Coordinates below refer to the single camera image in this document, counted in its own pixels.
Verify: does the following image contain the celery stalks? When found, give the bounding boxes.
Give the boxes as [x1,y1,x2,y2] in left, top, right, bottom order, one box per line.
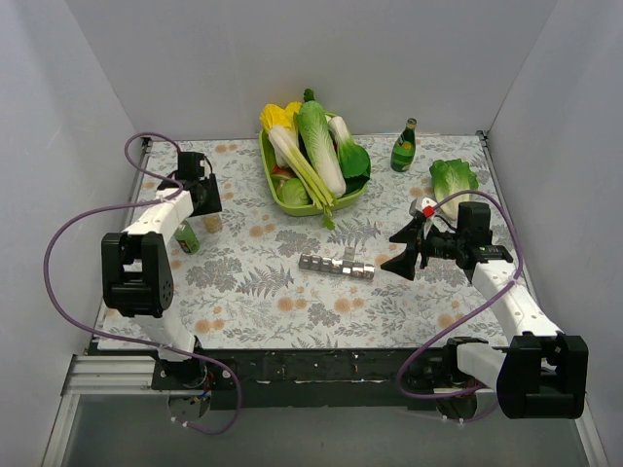
[269,126,337,230]

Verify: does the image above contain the grey weekly pill organizer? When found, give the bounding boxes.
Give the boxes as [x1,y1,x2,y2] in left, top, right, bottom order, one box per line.
[298,247,375,280]

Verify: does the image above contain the green glass bottle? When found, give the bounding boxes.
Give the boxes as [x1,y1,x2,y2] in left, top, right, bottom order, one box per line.
[390,118,417,172]

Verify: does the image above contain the bok choy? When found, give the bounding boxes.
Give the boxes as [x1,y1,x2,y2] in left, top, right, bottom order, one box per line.
[328,116,371,179]

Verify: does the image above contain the yellow leafy cabbage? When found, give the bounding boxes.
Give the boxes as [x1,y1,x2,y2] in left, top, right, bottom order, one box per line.
[259,101,303,142]

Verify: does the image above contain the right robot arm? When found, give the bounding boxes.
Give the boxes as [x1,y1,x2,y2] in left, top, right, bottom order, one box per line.
[382,198,589,419]

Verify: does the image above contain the green plastic basket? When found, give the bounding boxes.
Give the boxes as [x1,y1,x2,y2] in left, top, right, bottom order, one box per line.
[259,112,371,217]

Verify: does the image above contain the napa cabbage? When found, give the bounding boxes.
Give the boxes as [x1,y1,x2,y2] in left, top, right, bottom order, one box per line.
[296,100,346,198]

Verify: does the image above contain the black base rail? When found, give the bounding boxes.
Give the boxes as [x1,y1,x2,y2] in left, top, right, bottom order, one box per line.
[151,347,476,410]

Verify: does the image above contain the floral table mat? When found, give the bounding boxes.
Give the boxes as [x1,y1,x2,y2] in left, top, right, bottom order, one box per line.
[165,135,506,350]

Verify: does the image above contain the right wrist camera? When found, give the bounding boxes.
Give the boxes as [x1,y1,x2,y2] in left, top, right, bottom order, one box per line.
[409,197,436,219]

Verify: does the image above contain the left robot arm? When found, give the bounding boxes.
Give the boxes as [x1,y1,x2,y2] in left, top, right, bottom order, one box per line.
[101,152,222,389]

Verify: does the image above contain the romaine lettuce head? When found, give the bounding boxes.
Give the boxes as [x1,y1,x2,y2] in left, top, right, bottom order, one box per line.
[429,159,479,201]

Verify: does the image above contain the round green cabbage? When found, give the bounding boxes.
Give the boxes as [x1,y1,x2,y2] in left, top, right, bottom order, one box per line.
[276,178,312,206]

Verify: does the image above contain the green pill bottle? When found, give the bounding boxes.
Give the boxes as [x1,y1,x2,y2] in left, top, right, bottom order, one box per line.
[173,221,201,255]

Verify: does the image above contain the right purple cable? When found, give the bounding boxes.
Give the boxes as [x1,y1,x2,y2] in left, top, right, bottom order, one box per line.
[396,189,525,422]

